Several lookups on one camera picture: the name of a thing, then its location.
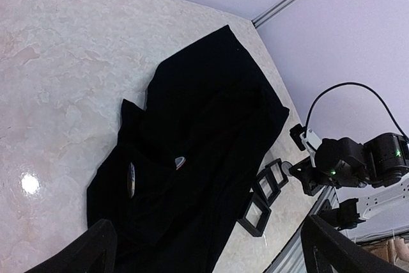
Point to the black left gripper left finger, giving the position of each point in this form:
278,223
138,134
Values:
93,251

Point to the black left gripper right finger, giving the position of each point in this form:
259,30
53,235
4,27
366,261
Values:
327,250

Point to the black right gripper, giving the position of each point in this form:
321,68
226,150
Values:
313,179

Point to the yellow blue round brooch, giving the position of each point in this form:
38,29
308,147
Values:
131,180

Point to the black garment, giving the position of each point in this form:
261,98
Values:
212,104

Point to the red round brooch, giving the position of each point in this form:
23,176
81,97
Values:
179,162

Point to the green round brooch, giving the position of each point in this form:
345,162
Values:
286,166

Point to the right black square frame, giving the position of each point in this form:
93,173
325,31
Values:
280,177

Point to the black square frame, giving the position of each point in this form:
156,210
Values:
255,217
280,177
266,186

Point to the front aluminium rail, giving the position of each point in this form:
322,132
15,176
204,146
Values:
291,258

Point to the middle black square frame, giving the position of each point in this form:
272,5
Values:
266,186

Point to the left black square frame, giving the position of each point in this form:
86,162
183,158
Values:
255,217

